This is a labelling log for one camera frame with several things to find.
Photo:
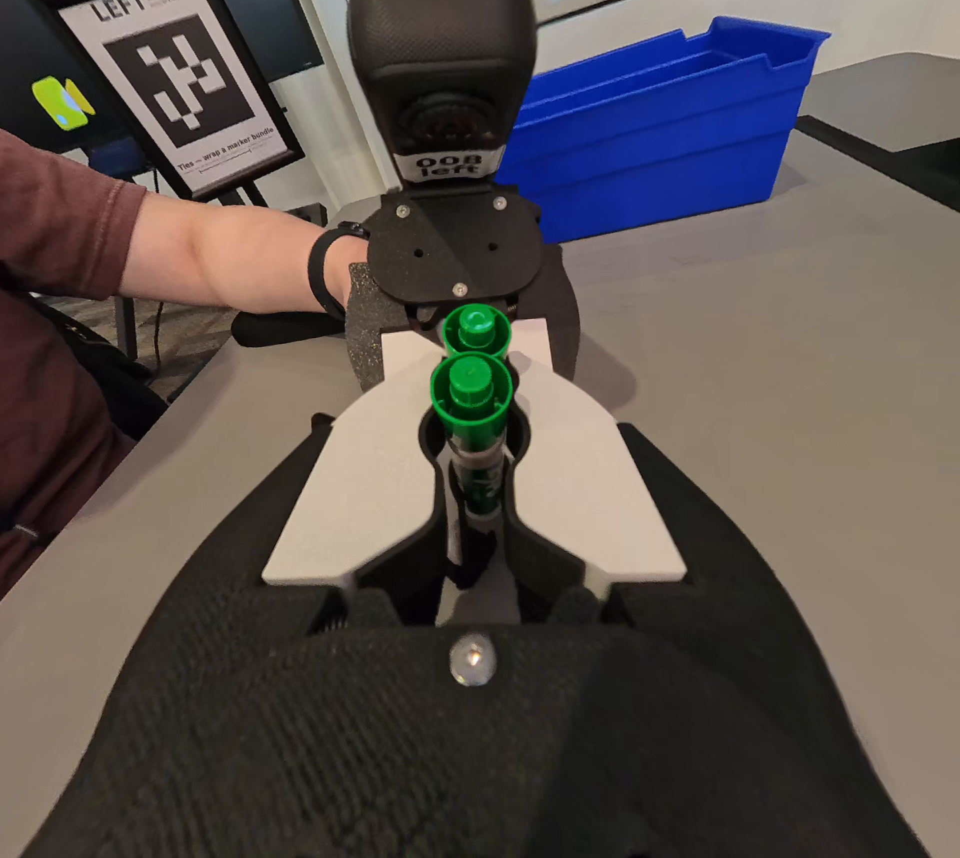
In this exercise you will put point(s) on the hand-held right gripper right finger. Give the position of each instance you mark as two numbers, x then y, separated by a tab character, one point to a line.
600	490

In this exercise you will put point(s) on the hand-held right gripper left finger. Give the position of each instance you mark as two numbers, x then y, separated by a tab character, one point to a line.
360	490

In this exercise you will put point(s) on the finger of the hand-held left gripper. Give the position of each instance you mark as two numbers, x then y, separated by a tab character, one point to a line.
536	344
409	359

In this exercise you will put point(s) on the green dry-erase marker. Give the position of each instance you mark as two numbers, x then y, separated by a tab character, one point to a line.
471	385
476	329

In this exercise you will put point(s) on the person's left forearm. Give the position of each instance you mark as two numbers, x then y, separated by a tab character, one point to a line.
225	258

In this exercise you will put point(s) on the black wristband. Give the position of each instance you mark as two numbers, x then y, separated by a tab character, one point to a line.
319	273

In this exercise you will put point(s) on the blue plastic bin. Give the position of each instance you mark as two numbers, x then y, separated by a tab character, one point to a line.
660	137

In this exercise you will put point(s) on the black framed tag sign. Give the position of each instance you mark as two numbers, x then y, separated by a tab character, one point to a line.
172	77

